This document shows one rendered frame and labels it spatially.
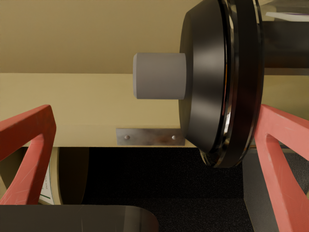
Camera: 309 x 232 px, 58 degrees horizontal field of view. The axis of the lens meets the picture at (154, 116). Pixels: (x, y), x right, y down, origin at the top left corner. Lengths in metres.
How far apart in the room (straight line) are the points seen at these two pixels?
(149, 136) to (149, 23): 0.43
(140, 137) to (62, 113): 0.08
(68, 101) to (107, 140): 0.07
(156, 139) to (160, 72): 0.14
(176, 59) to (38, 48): 0.61
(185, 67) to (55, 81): 0.24
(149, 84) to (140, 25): 0.53
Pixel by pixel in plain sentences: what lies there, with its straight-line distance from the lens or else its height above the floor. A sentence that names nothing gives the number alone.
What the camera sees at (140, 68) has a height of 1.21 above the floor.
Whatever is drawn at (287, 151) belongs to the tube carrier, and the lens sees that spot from 0.17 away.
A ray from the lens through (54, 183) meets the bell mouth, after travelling 0.38.
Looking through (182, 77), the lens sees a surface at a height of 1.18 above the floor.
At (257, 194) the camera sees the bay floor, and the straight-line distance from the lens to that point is 0.53.
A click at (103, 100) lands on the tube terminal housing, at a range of 0.32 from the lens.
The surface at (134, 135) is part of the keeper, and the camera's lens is 0.28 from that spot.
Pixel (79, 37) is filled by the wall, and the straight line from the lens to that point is 0.71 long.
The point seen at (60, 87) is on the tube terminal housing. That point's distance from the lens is 0.35.
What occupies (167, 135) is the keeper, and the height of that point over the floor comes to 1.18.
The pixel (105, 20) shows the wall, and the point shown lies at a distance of 0.69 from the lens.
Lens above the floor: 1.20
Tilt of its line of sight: 1 degrees down
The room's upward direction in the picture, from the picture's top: 90 degrees counter-clockwise
